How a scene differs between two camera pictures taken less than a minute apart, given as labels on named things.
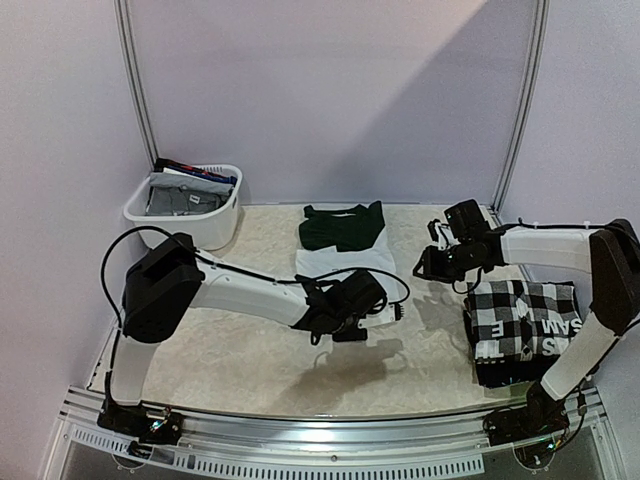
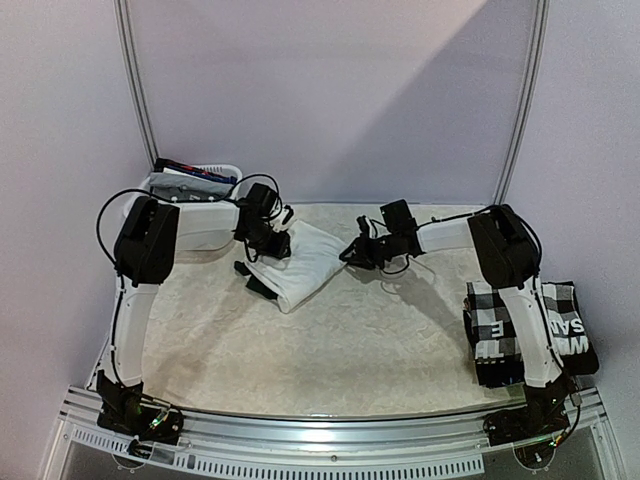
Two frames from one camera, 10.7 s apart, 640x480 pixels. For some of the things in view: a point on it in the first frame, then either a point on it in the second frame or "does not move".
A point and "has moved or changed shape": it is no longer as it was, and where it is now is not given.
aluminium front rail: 372,445 does not move
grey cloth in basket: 181,195 does not move
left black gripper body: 346,327 to 268,246
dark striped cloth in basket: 161,163 does not move
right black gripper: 435,262 to 367,248
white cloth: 316,262 has moved or changed shape
